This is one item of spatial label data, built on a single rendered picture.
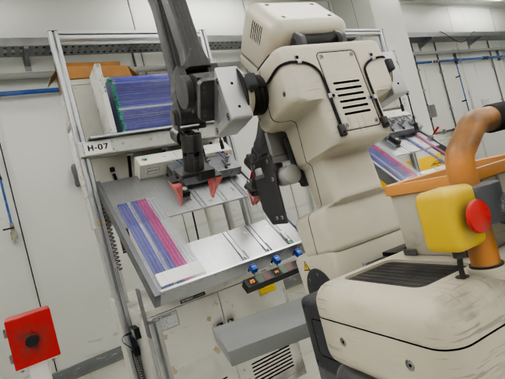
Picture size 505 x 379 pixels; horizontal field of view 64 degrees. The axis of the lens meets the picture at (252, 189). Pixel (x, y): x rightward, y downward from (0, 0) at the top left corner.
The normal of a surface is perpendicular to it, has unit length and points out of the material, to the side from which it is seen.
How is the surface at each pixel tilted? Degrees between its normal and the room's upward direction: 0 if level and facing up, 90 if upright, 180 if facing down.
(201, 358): 90
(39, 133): 90
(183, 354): 90
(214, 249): 42
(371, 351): 90
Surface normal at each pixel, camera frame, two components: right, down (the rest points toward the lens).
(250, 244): 0.14, -0.81
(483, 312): 0.38, -0.27
